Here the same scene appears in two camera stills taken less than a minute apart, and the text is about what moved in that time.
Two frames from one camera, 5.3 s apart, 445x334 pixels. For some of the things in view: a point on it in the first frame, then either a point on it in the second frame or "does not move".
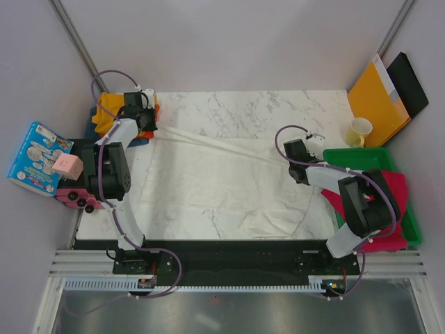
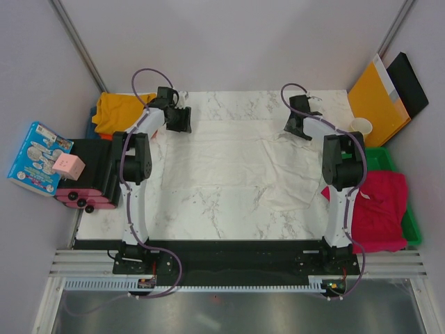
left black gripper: (152, 126) to (185, 125)
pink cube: (69, 166) does not move
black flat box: (407, 84) does not move
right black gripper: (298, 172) to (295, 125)
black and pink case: (81, 193) does not move
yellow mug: (359, 127) does not move
